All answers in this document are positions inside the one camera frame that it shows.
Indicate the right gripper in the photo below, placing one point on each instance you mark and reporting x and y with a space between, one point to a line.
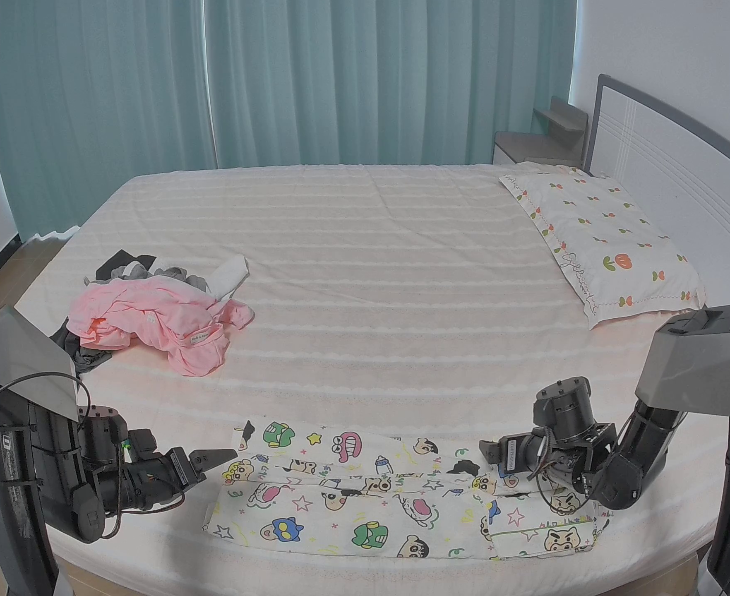
526 455

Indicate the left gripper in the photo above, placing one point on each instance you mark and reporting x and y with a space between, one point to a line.
154 482

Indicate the white printed pyjama garment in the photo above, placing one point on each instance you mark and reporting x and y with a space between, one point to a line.
352 519

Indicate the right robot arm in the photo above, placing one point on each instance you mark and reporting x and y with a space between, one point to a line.
688 364

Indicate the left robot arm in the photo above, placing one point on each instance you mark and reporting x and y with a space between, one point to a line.
11 457

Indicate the bed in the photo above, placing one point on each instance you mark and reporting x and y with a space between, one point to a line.
402 258

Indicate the pile of clothes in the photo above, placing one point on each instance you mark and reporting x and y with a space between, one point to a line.
116 266

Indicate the pink garment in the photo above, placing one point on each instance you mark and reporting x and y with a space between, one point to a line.
154 320

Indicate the white printed pillow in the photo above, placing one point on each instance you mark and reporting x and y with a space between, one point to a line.
607 239

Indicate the grey white bedside table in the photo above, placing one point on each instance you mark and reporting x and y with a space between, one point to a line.
526 146

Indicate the blue-green curtain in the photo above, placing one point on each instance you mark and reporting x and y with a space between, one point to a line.
390 59
92 84

